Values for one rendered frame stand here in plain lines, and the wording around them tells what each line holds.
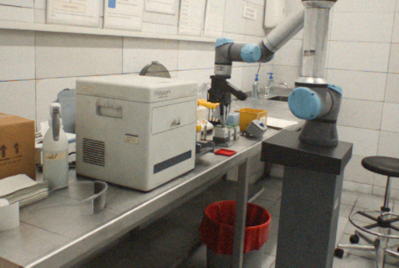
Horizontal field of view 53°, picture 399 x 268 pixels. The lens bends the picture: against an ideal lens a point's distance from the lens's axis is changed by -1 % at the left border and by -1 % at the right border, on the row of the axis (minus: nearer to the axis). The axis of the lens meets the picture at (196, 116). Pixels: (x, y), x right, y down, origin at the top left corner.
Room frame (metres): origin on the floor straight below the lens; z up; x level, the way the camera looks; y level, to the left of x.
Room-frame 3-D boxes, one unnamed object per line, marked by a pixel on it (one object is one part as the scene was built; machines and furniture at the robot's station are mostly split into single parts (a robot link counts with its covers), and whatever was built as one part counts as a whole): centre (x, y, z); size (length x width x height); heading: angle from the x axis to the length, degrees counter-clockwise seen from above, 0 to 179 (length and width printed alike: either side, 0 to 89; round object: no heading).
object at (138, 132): (1.28, 0.18, 1.03); 0.31 x 0.27 x 0.30; 152
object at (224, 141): (1.70, -0.11, 0.89); 0.09 x 0.05 x 0.04; 64
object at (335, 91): (1.55, -0.49, 1.11); 0.13 x 0.12 x 0.14; 141
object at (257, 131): (1.88, -0.27, 0.92); 0.13 x 0.07 x 0.08; 62
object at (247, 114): (2.05, -0.28, 0.92); 0.13 x 0.13 x 0.10; 60
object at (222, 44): (1.70, -0.10, 1.27); 0.09 x 0.08 x 0.11; 51
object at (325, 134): (1.56, -0.48, 0.99); 0.15 x 0.15 x 0.10
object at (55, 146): (1.09, 0.38, 1.00); 0.09 x 0.08 x 0.24; 62
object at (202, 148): (1.41, 0.00, 0.92); 0.21 x 0.07 x 0.05; 152
